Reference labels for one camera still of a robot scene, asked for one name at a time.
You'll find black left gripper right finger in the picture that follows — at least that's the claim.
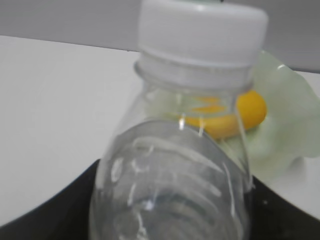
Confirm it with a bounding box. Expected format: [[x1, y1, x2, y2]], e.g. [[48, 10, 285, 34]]
[[248, 177, 320, 240]]

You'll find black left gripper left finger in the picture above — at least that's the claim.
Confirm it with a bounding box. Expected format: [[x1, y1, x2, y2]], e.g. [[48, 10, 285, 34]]
[[0, 160, 99, 240]]

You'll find yellow mango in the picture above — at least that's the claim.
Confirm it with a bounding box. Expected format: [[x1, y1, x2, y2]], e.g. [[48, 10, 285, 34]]
[[185, 90, 268, 139]]

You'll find clear plastic water bottle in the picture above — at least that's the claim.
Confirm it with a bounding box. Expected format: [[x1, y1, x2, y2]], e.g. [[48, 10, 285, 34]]
[[88, 0, 268, 240]]

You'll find frosted green wavy plate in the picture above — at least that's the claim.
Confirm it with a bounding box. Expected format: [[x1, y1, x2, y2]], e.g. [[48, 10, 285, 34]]
[[142, 49, 320, 183]]

